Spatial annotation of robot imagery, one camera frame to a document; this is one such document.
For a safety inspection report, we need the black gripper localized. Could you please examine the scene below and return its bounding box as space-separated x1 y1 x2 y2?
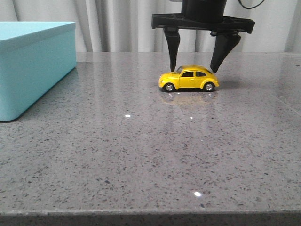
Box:
151 0 255 73

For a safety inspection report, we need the yellow toy beetle car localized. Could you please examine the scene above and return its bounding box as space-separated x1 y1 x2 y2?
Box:
158 65 219 92

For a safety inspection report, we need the light blue storage box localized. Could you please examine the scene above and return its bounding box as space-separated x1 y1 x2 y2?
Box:
0 22 76 121

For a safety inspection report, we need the grey curtain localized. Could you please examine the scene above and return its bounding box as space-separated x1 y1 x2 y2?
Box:
0 0 301 53

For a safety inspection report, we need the black cable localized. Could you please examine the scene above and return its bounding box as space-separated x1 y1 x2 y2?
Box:
238 0 265 9

